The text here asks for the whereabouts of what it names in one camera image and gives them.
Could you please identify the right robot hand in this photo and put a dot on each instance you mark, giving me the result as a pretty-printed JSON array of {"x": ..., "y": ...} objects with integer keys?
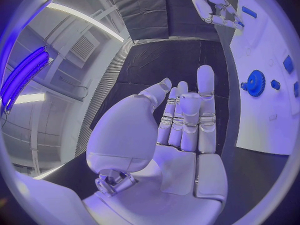
[{"x": 204, "y": 5}]

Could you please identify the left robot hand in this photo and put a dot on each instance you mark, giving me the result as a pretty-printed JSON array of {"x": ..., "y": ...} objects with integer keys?
[{"x": 140, "y": 135}]

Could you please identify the small blue peg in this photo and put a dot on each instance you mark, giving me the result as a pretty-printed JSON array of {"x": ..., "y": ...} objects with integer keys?
[{"x": 240, "y": 24}]

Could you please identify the blue gear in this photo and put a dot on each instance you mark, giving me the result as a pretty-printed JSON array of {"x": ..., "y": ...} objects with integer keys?
[{"x": 255, "y": 84}]

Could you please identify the white task board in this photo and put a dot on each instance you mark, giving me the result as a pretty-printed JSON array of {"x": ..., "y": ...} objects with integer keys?
[{"x": 257, "y": 125}]

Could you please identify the blue cylinder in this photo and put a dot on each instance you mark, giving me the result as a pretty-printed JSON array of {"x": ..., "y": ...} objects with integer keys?
[{"x": 249, "y": 11}]

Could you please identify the small blue plug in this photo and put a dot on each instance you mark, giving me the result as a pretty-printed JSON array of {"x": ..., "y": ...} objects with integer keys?
[{"x": 275, "y": 84}]

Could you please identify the glowing light bar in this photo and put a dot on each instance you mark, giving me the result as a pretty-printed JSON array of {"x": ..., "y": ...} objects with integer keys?
[{"x": 23, "y": 75}]

